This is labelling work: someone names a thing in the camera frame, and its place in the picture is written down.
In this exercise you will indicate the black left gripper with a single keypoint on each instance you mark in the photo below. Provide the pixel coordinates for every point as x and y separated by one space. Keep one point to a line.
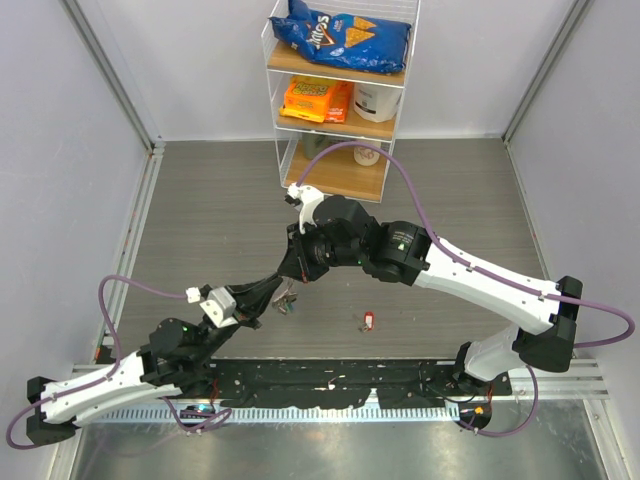
252 299

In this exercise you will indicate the orange snack box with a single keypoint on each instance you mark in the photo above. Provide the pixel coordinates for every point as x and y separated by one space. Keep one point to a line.
318 100

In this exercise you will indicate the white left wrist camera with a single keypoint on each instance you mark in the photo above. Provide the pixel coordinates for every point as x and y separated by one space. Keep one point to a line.
217 304

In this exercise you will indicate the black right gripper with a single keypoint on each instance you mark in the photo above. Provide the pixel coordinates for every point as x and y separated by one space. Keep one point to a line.
297 263

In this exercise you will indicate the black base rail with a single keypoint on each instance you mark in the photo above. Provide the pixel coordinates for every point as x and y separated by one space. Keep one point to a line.
346 383

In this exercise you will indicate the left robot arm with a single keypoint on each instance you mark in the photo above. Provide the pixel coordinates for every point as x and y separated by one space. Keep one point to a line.
175 361

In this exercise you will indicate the silver key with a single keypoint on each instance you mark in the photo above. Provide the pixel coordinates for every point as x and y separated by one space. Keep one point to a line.
360 323

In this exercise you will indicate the white paper cup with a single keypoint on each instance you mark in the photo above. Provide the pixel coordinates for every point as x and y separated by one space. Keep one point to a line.
366 153

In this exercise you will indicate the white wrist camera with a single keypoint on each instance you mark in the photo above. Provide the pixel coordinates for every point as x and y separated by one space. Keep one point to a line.
305 199
217 304

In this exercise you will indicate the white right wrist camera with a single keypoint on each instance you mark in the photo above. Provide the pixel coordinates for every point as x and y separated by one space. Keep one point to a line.
305 199

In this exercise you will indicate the white pouch bag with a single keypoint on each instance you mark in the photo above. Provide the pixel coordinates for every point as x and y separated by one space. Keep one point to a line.
376 103

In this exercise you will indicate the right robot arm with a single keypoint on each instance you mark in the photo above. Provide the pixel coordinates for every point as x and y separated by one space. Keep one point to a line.
543 313

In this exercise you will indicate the large metal keyring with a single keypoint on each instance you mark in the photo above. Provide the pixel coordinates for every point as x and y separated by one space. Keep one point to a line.
285 298

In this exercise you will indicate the blue Doritos chip bag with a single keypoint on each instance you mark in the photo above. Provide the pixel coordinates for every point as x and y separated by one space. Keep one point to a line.
343 40

